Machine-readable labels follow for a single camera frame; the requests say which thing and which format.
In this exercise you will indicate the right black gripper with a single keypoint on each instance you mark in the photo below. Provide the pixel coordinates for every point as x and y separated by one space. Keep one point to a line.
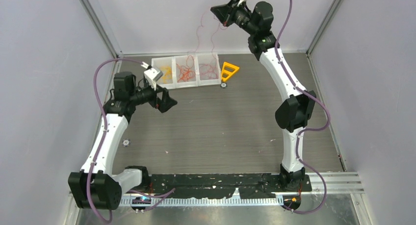
224 13

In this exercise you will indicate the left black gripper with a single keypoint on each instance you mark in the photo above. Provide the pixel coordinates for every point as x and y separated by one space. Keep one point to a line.
166 102

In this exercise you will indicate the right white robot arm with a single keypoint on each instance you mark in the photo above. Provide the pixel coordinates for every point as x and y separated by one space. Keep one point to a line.
297 105

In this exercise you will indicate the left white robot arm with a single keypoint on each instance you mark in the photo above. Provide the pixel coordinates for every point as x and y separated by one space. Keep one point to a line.
95 185

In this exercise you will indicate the white three-compartment bin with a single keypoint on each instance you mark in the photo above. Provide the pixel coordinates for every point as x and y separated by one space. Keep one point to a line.
186 71

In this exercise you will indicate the small round token near bin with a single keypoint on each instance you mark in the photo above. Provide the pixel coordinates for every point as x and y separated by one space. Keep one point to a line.
223 85

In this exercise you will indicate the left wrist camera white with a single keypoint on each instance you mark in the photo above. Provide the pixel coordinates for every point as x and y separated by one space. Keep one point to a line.
152 75

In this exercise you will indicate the yellow triangular plastic frame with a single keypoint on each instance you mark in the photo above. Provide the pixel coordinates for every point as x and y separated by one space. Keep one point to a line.
228 70

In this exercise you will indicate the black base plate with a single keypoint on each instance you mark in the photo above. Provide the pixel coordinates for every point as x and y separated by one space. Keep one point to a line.
219 186

